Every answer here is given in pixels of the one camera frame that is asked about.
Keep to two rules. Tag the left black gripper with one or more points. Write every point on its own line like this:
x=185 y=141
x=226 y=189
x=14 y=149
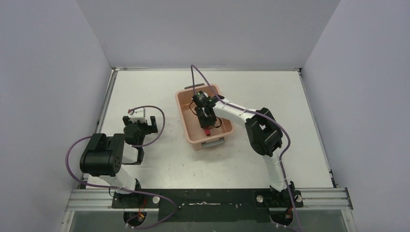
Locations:
x=139 y=124

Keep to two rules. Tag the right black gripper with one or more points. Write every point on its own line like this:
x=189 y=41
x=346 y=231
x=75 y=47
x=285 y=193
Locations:
x=205 y=123

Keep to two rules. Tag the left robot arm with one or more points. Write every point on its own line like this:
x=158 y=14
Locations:
x=104 y=155

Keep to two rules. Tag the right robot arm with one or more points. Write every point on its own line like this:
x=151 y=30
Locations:
x=265 y=137

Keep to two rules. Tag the pink plastic bin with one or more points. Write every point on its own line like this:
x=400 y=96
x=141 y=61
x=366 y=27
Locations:
x=194 y=134

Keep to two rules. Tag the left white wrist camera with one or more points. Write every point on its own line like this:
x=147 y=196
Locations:
x=137 y=115

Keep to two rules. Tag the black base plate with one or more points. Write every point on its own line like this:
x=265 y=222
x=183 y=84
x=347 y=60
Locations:
x=224 y=213

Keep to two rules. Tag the aluminium front rail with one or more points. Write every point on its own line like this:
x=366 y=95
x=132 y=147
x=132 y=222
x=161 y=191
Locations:
x=313 y=199

